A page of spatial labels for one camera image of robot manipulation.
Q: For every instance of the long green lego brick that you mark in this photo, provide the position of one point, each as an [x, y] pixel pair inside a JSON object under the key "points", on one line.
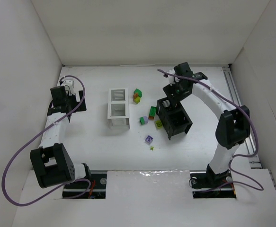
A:
{"points": [[152, 111]]}

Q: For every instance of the green lego cube top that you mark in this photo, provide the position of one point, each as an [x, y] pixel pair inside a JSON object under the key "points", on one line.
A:
{"points": [[139, 92]]}

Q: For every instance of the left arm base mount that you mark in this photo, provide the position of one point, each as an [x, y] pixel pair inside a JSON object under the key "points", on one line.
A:
{"points": [[82, 190]]}

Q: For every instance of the white two-cell container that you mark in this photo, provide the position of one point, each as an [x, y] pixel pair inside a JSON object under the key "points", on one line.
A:
{"points": [[118, 108]]}

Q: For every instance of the yellow-green lego brick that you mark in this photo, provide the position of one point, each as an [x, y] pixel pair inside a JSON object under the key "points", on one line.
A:
{"points": [[137, 100]]}

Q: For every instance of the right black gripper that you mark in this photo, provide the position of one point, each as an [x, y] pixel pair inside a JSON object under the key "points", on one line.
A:
{"points": [[173, 95]]}

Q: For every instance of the purple lego square brick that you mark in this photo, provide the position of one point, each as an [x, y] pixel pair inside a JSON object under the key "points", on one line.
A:
{"points": [[149, 139]]}

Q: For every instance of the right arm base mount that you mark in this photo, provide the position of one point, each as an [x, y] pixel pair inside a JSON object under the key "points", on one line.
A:
{"points": [[207, 186]]}

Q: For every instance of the lime lego square brick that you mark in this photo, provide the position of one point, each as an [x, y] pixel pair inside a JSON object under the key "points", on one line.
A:
{"points": [[158, 124]]}

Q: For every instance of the aluminium rail right side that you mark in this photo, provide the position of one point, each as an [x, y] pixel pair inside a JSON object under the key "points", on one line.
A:
{"points": [[251, 142]]}

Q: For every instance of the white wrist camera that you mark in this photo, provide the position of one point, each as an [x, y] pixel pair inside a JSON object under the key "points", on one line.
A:
{"points": [[171, 77], [67, 84]]}

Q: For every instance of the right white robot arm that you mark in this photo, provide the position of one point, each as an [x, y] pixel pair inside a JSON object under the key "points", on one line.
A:
{"points": [[232, 129]]}

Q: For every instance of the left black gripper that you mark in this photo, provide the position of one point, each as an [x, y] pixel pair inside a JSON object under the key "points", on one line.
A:
{"points": [[81, 101]]}

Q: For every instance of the orange lego brick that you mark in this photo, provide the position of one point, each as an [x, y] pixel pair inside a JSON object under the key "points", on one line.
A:
{"points": [[135, 96]]}

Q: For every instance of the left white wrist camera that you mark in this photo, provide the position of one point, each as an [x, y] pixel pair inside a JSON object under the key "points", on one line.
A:
{"points": [[67, 84]]}

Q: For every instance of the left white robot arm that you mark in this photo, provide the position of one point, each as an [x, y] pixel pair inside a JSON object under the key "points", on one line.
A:
{"points": [[51, 162]]}

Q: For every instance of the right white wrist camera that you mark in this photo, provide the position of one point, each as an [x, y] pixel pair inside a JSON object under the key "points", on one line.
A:
{"points": [[171, 77]]}

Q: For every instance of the white foam front board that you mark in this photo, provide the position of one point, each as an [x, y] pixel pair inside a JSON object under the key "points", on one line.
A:
{"points": [[155, 199]]}

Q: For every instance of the black two-cell container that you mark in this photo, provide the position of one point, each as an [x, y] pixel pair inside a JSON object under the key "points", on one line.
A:
{"points": [[175, 120]]}

